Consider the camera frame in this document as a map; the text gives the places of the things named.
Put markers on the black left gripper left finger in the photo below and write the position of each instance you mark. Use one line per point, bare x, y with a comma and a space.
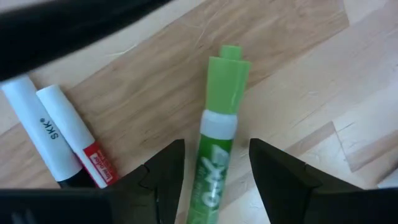
155, 186

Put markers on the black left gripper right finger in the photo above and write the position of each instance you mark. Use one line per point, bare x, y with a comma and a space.
286, 186

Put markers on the light green Expo marker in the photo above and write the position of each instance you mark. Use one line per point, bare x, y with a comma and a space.
217, 140

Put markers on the red thin dry-erase marker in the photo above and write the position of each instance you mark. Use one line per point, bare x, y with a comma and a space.
74, 137

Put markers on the black-capped white thin marker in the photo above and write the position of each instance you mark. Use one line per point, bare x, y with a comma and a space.
40, 130

